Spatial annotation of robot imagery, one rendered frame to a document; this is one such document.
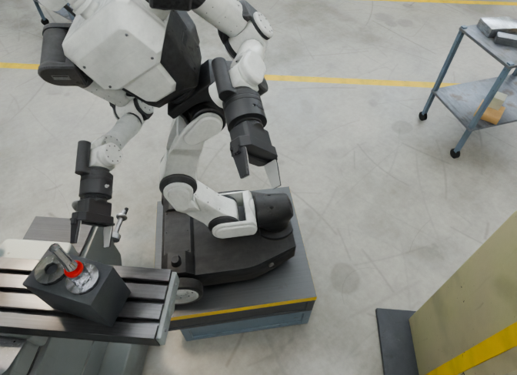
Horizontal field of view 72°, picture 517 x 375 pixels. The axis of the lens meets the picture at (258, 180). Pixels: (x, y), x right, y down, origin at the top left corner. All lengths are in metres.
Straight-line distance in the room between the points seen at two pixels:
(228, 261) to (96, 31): 1.11
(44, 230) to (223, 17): 1.23
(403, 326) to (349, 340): 0.31
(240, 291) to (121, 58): 1.22
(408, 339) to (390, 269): 0.42
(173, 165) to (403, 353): 1.57
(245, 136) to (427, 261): 2.00
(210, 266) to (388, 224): 1.37
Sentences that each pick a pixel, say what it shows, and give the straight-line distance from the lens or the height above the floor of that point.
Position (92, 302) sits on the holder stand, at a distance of 1.12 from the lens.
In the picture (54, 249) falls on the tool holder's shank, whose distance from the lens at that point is 1.00.
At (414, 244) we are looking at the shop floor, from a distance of 2.59.
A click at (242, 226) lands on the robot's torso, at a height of 0.72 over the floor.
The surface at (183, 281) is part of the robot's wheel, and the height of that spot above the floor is 0.59.
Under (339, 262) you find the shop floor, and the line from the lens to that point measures 2.38.
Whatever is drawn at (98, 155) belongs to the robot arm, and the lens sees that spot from 1.13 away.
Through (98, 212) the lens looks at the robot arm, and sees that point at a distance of 1.10.
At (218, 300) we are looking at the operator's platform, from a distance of 1.80.
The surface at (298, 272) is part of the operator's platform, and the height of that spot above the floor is 0.40.
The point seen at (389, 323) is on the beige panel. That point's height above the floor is 0.03.
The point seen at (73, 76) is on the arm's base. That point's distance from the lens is 1.16.
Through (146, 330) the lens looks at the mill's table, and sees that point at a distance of 1.24.
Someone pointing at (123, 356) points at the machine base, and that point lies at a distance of 2.04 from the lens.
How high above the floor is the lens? 2.08
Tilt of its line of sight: 51 degrees down
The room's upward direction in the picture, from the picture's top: straight up
